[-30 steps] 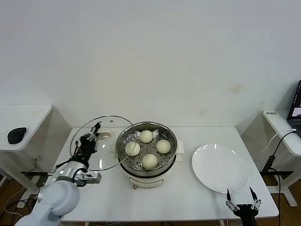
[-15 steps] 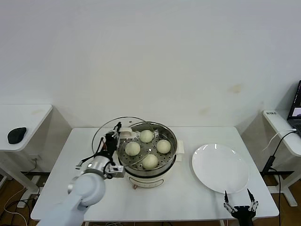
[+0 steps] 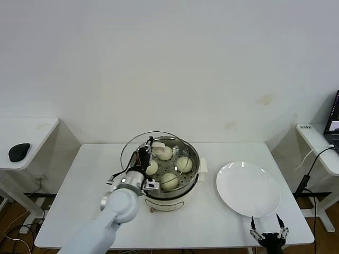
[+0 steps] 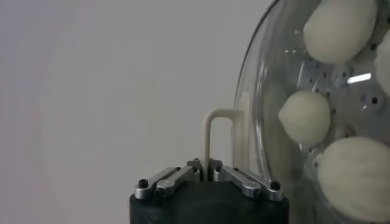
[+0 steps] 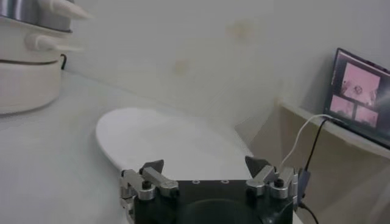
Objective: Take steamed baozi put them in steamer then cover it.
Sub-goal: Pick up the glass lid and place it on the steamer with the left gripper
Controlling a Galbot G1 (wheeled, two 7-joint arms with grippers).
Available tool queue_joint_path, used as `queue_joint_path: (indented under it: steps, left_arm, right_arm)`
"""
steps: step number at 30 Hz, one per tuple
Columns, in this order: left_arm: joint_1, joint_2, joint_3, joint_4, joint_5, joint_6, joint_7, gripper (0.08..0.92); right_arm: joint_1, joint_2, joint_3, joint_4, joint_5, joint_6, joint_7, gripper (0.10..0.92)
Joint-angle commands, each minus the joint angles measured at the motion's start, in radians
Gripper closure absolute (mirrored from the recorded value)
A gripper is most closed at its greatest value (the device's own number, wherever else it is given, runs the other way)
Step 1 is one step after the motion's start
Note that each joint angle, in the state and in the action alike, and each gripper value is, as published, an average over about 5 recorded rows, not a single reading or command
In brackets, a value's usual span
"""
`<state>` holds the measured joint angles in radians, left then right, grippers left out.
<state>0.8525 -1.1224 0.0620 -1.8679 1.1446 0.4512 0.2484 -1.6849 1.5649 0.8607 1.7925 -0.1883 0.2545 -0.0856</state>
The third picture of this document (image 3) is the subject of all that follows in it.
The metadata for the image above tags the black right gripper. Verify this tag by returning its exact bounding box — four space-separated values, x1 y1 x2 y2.
248 213 290 254

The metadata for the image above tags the glass lid with cream handle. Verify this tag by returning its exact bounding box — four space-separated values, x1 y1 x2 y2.
120 130 192 177

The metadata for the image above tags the black laptop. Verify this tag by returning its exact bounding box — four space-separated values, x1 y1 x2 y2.
323 90 339 154

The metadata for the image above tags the white side table with mouse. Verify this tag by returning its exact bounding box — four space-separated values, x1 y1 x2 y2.
0 117 60 222

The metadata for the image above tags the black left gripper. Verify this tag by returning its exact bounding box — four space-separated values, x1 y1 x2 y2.
134 135 155 174

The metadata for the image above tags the black floor cable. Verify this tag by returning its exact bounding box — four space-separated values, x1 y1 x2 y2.
4 222 44 254

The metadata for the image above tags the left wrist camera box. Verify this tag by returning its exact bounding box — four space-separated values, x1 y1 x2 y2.
142 178 161 193

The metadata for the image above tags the white steamed baozi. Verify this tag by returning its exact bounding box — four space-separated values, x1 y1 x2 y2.
175 157 193 173
157 146 173 161
160 173 179 191
145 159 159 176

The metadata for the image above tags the white side table with laptop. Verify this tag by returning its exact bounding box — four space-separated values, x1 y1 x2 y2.
295 123 339 233

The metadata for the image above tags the cream electric cooker pot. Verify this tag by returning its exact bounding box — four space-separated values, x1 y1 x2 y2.
123 156 209 214

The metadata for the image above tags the white cable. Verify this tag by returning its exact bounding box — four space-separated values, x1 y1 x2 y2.
296 144 335 170

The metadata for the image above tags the black computer mouse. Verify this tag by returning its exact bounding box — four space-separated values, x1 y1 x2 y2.
8 143 31 162

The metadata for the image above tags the white round plate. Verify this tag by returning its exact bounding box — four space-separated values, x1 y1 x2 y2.
216 161 281 218

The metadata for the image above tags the stainless steel steamer basket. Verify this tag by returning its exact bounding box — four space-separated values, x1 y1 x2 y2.
131 136 201 195

